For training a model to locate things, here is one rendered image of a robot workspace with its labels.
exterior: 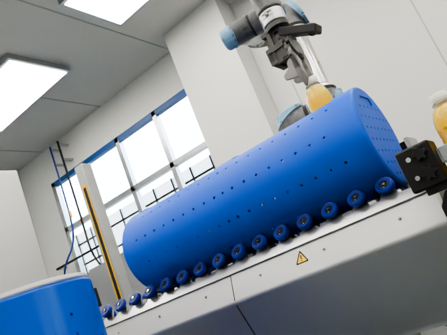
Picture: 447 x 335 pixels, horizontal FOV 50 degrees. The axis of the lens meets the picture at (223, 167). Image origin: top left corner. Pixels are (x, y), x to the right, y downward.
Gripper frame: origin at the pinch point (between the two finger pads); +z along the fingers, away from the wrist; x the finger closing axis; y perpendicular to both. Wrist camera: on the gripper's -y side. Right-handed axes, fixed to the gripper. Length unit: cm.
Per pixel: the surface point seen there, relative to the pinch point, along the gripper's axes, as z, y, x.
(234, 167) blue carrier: 13.6, 26.9, 10.9
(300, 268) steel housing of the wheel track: 46, 19, 13
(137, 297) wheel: 35, 80, 11
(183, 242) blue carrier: 26, 51, 13
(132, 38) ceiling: -211, 203, -205
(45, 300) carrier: 33, 52, 62
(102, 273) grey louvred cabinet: -7, 262, -136
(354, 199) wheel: 35.5, -0.4, 10.7
